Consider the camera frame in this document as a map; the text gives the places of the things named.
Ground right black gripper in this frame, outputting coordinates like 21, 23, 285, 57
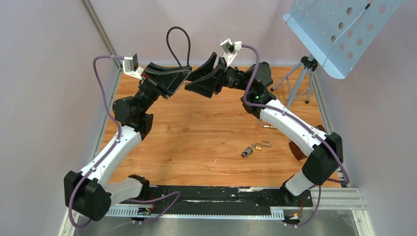
184, 53, 253, 97

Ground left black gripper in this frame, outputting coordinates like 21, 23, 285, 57
134, 62, 190, 115

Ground black cable lock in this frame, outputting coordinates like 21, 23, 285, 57
165, 26, 191, 68

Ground small brass padlock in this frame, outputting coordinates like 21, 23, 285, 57
254, 141, 273, 150

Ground small padlock keys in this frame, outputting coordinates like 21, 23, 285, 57
241, 147, 253, 158

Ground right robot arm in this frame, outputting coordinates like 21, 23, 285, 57
185, 53, 343, 206

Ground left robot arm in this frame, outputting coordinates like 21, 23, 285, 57
64, 62, 192, 221

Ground large brass padlock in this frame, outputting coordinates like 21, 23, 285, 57
258, 119, 276, 129

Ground grey stand tripod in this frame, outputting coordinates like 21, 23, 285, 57
270, 54, 319, 109

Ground brown wooden metronome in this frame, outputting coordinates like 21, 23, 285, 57
289, 124, 326, 161

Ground light blue music stand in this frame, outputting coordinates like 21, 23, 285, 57
283, 0, 401, 79

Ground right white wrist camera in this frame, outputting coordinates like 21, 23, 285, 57
219, 35, 242, 66

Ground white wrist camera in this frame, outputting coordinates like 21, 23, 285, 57
123, 54, 144, 80
219, 35, 242, 66

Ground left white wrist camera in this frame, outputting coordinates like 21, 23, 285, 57
123, 54, 144, 80

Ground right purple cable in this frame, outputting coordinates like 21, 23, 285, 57
241, 44, 351, 186

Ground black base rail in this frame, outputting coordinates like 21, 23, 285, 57
107, 184, 365, 225

